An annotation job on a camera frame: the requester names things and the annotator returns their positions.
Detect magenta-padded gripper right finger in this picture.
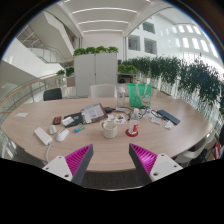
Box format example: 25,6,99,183
128,143,184,186

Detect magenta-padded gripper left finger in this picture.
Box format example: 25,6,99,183
42,143,95,187

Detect white chair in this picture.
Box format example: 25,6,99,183
173,128,218,164
89,83,118,99

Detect white computer mouse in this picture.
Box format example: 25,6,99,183
55,128,70,143

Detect white power strip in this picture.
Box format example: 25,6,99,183
33,126,54,147

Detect small white oval device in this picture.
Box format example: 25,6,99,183
48,124,58,135

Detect white wrapped packet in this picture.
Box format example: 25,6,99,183
164,119,175,131

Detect small blue-green pack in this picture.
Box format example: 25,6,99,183
73,124,86,134

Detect white name card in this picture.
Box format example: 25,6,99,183
150,116,163,126

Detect red and black device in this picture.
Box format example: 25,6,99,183
52,115,63,126

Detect small white card box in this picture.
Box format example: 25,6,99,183
61,115,75,127

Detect dark blue keyboard case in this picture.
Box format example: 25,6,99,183
156,109,182,126

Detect flat round red coaster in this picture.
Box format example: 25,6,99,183
125,128,140,138

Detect black notebook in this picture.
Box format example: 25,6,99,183
63,112,84,129

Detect white grid-pattern mug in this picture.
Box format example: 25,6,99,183
101,119,119,140

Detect white paper slip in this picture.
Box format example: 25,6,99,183
14,112,30,119

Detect colourful sticker sheet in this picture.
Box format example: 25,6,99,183
106,113,128,125

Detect black chair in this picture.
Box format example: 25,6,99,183
42,87,63,102

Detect green tote bag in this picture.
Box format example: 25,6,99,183
127,82,153,109

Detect clear white-lid tumbler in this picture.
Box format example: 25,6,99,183
116,85,127,108

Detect glass railing wooden handrail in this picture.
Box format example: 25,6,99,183
0,73,59,114

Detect row of green hedge plants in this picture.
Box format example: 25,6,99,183
118,54,224,116

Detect white cabinet with plants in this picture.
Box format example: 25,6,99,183
72,45,120,98

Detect ceiling light strips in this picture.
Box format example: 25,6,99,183
63,0,148,34

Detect white power strip cable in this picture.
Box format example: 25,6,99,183
44,142,54,164

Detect tangled black cables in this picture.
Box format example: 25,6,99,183
124,105,161,120

